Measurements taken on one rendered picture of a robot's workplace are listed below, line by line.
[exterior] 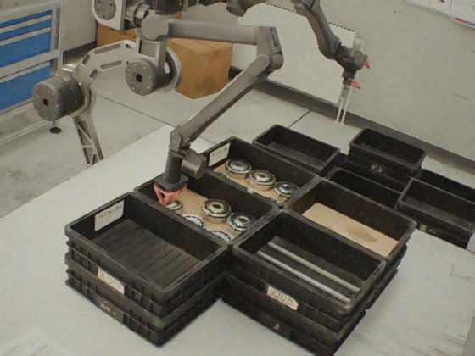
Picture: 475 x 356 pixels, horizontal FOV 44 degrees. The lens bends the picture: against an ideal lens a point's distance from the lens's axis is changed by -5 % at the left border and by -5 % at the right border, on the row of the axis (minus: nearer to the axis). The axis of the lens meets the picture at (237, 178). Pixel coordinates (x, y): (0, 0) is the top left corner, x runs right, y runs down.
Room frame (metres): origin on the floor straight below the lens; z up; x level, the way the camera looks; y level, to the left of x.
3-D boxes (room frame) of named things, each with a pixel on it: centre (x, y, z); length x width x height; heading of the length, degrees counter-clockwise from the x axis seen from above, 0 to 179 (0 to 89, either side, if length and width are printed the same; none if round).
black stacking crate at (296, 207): (1.77, -0.41, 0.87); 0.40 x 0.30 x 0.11; 61
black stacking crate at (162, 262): (1.43, 0.23, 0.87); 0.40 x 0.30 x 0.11; 61
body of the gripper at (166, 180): (1.70, 0.21, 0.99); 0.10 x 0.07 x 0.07; 151
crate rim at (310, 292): (1.50, -0.26, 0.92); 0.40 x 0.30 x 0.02; 61
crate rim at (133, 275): (1.43, 0.23, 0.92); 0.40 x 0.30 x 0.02; 61
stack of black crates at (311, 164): (2.89, -0.27, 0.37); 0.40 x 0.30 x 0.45; 66
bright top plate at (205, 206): (1.76, 0.05, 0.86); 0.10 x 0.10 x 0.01
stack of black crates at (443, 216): (2.57, -1.01, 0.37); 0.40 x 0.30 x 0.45; 67
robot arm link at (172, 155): (1.70, 0.20, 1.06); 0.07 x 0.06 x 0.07; 66
